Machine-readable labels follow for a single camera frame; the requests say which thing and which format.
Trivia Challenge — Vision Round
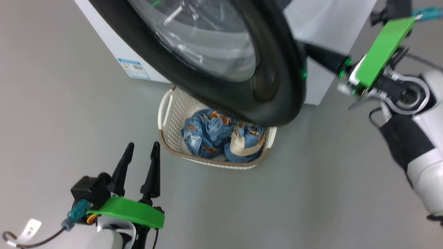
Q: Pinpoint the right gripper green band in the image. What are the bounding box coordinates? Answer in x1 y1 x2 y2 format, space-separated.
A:
297 16 416 98

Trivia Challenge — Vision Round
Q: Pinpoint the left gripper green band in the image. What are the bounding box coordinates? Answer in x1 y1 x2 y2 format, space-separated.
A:
86 141 165 229

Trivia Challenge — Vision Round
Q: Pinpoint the dark round washing machine door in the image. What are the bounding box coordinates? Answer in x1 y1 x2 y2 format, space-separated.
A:
88 0 307 127

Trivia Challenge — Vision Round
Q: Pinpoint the blue bear-print garment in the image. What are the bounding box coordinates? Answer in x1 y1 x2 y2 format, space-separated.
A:
224 121 267 163
181 110 237 159

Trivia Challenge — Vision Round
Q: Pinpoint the white front-load washing machine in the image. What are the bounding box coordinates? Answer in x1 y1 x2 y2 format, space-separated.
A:
74 0 377 106

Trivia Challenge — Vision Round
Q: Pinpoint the cream perforated laundry basket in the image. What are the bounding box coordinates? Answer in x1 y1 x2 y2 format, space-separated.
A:
157 85 277 170

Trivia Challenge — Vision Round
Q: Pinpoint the blue white energy label sticker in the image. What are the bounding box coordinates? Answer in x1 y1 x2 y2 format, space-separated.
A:
117 58 151 80

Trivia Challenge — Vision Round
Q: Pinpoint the left cable with teal connector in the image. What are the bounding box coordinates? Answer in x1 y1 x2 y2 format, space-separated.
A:
2 200 91 249

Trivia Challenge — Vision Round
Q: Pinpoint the cable with teal connector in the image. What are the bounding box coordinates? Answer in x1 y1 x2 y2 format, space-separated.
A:
412 6 443 22
2 200 91 249

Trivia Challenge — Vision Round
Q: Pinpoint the right cable with teal connector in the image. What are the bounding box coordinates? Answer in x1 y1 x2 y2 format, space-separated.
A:
412 6 443 22

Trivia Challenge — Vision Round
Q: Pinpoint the white paper cable tag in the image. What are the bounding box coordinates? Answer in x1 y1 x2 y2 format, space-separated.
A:
17 219 42 244

